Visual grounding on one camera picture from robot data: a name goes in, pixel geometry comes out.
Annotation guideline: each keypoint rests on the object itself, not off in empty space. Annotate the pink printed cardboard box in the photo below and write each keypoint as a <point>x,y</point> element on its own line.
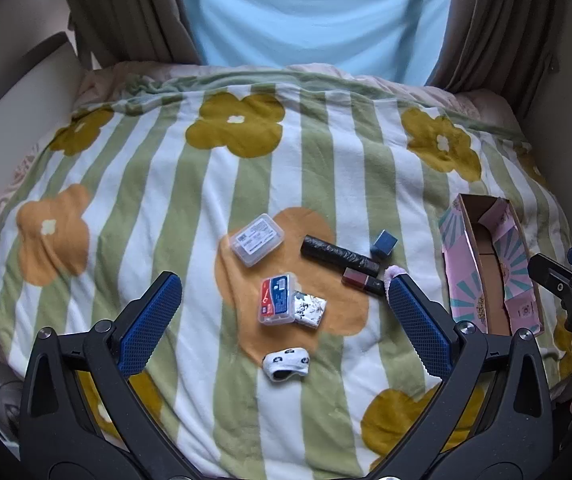
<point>491,270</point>

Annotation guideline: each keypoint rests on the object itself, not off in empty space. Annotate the small blue box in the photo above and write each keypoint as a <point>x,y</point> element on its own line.
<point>382,245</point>

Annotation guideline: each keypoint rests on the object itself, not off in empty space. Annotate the red and blue plastic box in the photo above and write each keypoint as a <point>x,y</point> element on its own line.
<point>278,300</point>

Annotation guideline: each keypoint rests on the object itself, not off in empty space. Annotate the clear plastic box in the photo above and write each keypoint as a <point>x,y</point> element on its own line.
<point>258,238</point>

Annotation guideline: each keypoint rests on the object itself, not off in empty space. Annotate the dark red lipstick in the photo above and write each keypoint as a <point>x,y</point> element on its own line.
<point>363,280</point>

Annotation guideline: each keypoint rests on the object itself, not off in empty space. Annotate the small pink item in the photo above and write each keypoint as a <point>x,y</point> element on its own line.
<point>394,272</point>

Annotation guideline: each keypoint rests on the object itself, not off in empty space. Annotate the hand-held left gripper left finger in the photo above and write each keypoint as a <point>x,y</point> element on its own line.
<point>152,321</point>

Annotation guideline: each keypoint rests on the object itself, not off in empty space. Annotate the printed tissue packet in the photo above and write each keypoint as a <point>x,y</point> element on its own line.
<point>312,310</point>

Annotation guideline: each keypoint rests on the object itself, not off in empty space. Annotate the black bag roll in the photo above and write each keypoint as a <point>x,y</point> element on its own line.
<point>340,257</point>

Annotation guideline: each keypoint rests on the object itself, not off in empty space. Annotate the striped floral blanket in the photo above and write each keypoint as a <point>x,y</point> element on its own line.
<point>276,170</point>

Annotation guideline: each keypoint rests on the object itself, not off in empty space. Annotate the light blue curtain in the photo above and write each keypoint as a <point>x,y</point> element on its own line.
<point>311,15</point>

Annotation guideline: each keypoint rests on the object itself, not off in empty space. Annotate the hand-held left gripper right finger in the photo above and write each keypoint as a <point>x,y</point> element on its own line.
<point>418,330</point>

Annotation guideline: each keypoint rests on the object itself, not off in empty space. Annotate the beige padded headboard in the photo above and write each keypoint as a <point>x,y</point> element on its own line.
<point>16,120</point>

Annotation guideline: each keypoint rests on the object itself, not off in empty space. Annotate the white patterned sock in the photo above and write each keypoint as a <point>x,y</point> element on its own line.
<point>286,363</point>

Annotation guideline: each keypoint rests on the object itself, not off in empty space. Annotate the beige curtain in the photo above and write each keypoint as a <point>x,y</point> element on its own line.
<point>126,10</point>
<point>501,20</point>

